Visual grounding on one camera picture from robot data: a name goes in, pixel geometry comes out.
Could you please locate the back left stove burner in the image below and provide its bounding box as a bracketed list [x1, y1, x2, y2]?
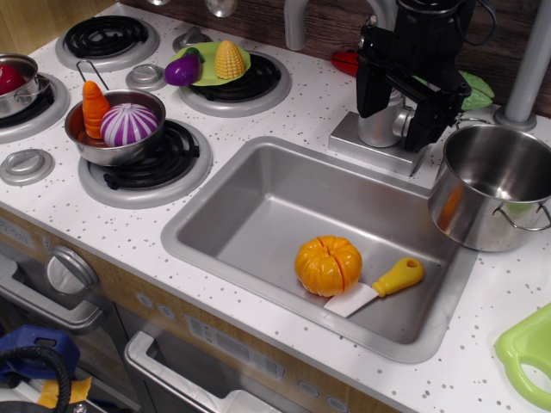
[55, 15, 160, 72]

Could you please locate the grey oven door handle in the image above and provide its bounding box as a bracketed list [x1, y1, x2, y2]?
[1, 255, 109, 336]

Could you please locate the silver toy faucet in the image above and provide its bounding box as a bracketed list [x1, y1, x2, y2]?
[284, 1, 426, 176]

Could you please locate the front stove burner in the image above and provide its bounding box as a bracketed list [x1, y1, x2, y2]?
[78, 120, 213, 209]

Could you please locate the orange toy pumpkin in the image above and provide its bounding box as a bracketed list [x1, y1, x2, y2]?
[294, 235, 362, 298]

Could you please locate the orange toy carrot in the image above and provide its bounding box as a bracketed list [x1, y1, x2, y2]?
[82, 81, 111, 139]

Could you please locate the silver stove knob front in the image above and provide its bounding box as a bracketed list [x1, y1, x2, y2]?
[1, 149, 55, 186]

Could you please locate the grey vertical pole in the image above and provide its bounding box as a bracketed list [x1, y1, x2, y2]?
[493, 0, 550, 132]

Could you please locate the steel pan with wire handle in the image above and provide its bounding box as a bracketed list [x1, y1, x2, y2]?
[64, 59, 167, 167]

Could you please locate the grey toy sink basin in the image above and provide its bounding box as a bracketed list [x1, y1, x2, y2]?
[161, 137, 477, 363]

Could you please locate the yellow toy corn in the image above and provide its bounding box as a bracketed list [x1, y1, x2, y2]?
[214, 40, 246, 80]

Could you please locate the green toy cutting board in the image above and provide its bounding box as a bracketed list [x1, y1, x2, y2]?
[495, 304, 550, 411]

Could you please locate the blue clamp tool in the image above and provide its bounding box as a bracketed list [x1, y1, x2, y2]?
[1, 324, 80, 380]

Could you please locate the yellow handled toy knife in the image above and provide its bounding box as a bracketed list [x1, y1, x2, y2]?
[324, 257, 425, 317]

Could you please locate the silver stove knob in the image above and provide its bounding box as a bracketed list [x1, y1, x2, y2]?
[172, 26, 212, 52]
[1, 149, 55, 186]
[126, 64, 167, 91]

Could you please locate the small steel pot left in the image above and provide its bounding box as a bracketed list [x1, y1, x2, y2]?
[1, 53, 50, 120]

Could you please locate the stove burner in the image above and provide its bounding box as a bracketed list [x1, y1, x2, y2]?
[179, 52, 292, 118]
[55, 15, 160, 72]
[78, 120, 213, 209]
[1, 73, 70, 145]

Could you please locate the red toy pepper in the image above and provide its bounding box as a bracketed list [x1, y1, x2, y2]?
[331, 52, 358, 77]

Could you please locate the silver stove knob back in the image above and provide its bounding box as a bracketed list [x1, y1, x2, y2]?
[172, 26, 212, 52]

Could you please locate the far left stove burner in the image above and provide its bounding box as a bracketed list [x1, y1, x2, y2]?
[1, 73, 70, 145]

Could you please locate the red toy vegetable in pot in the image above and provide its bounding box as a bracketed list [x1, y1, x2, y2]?
[0, 65, 26, 95]

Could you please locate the back right stove burner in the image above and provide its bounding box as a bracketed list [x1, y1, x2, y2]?
[179, 52, 292, 118]

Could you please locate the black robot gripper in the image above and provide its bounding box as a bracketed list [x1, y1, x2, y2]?
[356, 1, 472, 152]

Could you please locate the black cable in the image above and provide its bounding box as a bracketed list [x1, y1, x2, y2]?
[0, 346, 72, 413]

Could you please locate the silver oven dial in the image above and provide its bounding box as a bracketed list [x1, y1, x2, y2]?
[46, 245, 99, 295]

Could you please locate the grey dishwasher door handle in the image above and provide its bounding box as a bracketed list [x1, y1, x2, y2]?
[125, 330, 279, 412]

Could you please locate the green toy plate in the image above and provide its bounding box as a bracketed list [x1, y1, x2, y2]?
[170, 41, 251, 86]

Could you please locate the silver stove knob middle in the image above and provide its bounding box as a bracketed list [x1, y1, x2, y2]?
[126, 64, 167, 91]

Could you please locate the hanging silver ladle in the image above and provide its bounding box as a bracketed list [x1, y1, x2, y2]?
[205, 0, 238, 18]

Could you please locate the purple toy eggplant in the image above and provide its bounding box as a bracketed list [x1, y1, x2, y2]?
[164, 47, 204, 87]

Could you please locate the purple white toy onion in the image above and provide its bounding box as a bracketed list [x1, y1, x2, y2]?
[100, 103, 159, 147]

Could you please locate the large stainless steel pot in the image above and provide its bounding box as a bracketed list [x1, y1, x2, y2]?
[428, 125, 550, 252]

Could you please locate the green toy lettuce leaf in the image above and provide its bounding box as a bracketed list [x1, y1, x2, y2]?
[408, 70, 495, 116]

